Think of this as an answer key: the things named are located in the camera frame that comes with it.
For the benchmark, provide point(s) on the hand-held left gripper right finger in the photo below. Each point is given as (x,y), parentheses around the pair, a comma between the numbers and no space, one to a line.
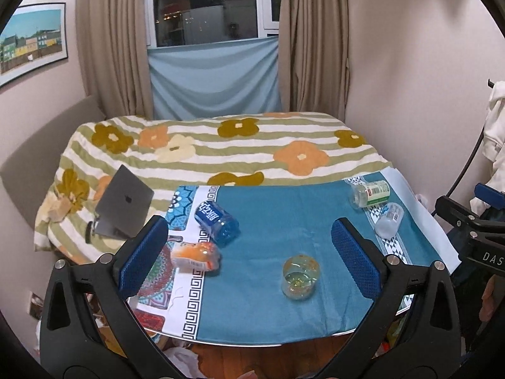
(355,261)

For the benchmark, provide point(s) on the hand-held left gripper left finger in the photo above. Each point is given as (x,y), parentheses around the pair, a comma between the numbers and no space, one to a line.
(145,256)

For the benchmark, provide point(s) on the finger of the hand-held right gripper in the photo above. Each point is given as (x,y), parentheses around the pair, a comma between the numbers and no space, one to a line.
(457,210)

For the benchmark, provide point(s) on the white label clear cup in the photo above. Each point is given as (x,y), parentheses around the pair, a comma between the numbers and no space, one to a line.
(388,221)

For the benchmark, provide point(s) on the clear yellow plastic cup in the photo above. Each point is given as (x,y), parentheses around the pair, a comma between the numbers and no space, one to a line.
(300,278)

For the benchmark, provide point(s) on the person's right hand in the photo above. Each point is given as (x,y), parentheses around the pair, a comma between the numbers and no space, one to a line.
(495,292)

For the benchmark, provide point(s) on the orange label plastic bottle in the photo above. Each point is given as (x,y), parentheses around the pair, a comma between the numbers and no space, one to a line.
(195,257)

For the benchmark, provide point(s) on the grey laptop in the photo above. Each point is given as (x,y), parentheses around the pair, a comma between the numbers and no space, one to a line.
(124,201)

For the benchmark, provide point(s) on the green label plastic bottle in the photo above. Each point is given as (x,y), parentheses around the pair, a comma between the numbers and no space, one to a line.
(371,194)

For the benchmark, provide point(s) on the blue label plastic bottle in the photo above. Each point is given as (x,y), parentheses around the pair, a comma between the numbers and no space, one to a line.
(215,222)

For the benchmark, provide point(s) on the blue patterned tablecloth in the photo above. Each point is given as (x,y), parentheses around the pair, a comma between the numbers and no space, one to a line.
(268,229)

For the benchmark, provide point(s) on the white garment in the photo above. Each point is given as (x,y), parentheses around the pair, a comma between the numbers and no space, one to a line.
(496,122)

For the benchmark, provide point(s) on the crumpled white paper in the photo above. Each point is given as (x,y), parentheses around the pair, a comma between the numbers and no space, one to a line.
(181,363)

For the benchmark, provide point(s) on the floral striped blanket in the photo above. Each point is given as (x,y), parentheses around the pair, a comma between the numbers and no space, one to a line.
(244,150)

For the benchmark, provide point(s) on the beige padded headboard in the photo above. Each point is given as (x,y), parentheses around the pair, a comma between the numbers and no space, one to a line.
(35,154)

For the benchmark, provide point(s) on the light blue cloth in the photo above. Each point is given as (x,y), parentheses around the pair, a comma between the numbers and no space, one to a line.
(215,83)

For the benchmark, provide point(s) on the beige curtain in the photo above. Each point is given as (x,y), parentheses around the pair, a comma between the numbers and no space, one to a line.
(112,47)
(315,47)

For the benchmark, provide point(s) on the window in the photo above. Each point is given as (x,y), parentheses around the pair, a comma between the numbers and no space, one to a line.
(205,8)

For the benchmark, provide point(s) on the framed wall poster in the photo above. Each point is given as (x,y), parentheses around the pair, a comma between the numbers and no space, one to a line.
(31,39)

